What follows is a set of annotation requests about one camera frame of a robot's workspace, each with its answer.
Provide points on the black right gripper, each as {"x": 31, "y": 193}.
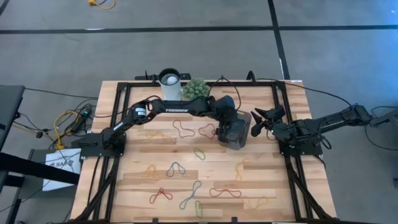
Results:
{"x": 273, "y": 121}

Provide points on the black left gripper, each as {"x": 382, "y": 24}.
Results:
{"x": 228, "y": 119}

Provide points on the teal rubber band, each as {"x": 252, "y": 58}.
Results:
{"x": 240, "y": 123}
{"x": 175, "y": 162}
{"x": 191, "y": 194}

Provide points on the grey translucent plastic bin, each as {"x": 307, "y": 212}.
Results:
{"x": 242, "y": 138}

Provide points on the green rubber band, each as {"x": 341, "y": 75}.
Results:
{"x": 203, "y": 157}
{"x": 198, "y": 209}

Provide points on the yellow rubber band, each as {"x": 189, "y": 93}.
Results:
{"x": 237, "y": 170}
{"x": 158, "y": 133}
{"x": 151, "y": 169}
{"x": 256, "y": 204}

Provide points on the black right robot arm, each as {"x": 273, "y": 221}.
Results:
{"x": 326, "y": 124}

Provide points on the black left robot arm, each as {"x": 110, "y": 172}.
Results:
{"x": 177, "y": 109}

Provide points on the black clamp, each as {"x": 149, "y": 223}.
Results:
{"x": 250, "y": 76}

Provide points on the green spiky ball plant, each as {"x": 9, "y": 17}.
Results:
{"x": 194, "y": 88}

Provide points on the white cup with black rim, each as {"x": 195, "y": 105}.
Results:
{"x": 171, "y": 91}

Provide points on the white ball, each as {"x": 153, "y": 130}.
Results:
{"x": 171, "y": 80}

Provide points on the black mounting bar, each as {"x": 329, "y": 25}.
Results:
{"x": 146, "y": 77}

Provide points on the black device on floor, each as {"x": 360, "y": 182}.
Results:
{"x": 387, "y": 118}

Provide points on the black power adapter green light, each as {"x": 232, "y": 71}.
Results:
{"x": 81, "y": 119}

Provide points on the white paper sign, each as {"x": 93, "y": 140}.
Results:
{"x": 62, "y": 158}

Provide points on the black desk beam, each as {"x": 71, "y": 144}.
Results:
{"x": 37, "y": 168}

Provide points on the grey box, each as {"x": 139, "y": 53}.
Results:
{"x": 31, "y": 188}

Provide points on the black desk top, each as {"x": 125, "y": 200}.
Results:
{"x": 11, "y": 109}

